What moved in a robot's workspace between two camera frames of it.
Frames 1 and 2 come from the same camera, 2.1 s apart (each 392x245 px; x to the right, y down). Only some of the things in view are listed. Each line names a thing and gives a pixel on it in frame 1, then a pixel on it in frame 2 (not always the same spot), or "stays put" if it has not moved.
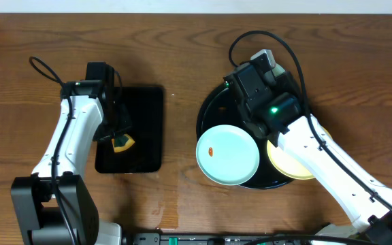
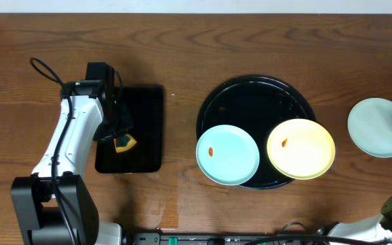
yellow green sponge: x=122 y=142 stays put
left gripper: x=126 y=123 stays put
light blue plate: x=227 y=154 stays put
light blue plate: x=278 y=70 → x=374 y=126
